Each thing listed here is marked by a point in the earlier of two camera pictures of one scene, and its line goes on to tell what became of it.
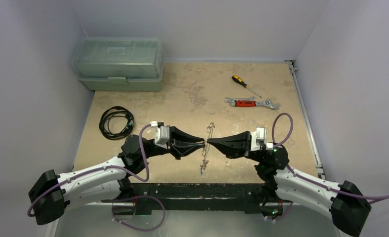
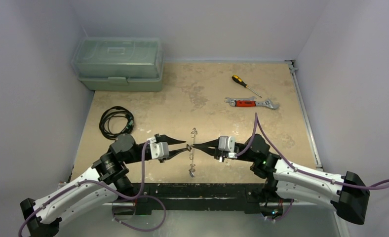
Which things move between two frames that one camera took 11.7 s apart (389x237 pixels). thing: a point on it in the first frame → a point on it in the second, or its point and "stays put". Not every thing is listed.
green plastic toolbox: x=119 y=63 stays put
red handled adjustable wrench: x=251 y=102 stays put
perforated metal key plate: x=203 y=166 → x=192 y=168
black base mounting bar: x=234 y=198 stays put
